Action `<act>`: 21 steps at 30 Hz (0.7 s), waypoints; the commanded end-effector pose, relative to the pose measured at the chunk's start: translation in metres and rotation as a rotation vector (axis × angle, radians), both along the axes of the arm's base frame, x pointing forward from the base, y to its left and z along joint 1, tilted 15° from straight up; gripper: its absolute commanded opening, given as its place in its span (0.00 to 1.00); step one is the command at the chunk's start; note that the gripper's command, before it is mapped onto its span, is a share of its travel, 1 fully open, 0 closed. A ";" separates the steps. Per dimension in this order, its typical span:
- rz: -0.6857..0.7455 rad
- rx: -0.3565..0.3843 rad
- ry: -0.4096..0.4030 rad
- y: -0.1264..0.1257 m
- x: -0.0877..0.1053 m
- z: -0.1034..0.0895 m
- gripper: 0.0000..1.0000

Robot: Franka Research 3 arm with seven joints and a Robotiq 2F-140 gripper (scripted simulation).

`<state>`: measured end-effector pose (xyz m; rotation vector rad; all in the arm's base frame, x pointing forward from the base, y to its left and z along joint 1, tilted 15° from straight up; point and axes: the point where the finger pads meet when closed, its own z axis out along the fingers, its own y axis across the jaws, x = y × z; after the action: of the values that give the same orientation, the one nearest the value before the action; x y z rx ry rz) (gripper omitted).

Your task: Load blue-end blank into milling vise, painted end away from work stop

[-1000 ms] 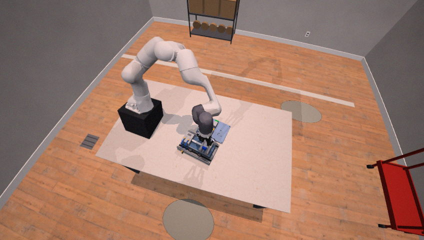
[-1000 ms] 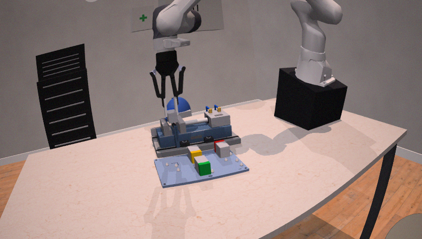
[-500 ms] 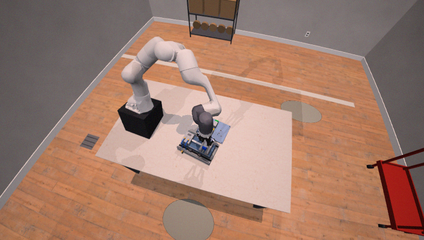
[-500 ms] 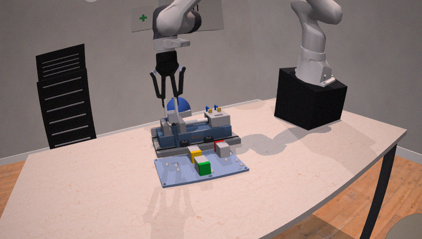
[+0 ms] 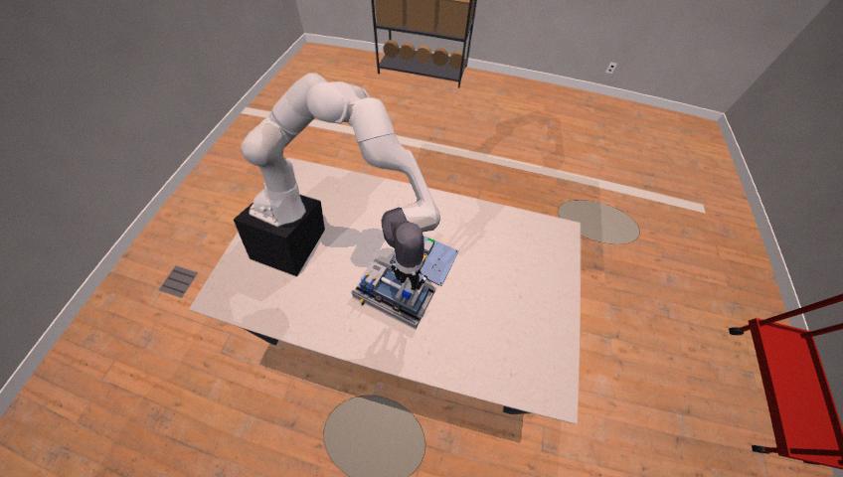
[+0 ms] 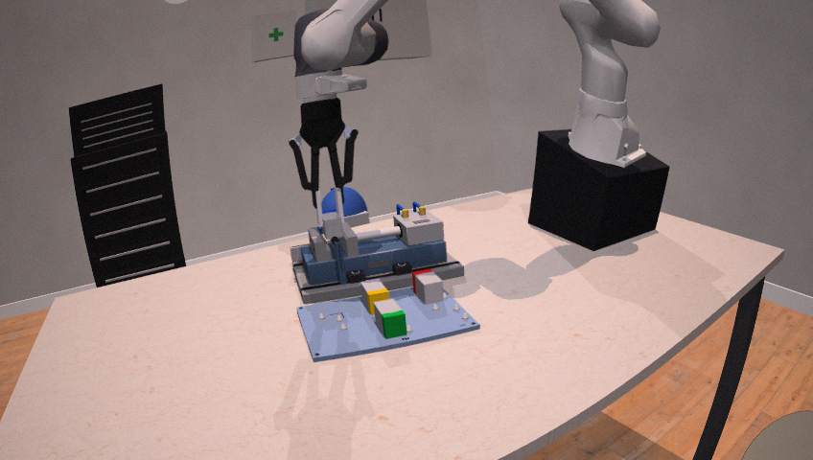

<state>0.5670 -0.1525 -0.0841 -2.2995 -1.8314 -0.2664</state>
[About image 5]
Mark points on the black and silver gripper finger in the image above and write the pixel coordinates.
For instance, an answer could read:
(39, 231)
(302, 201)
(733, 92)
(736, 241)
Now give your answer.
(415, 284)
(403, 279)

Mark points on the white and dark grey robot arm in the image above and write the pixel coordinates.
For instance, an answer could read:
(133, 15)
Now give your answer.
(328, 102)

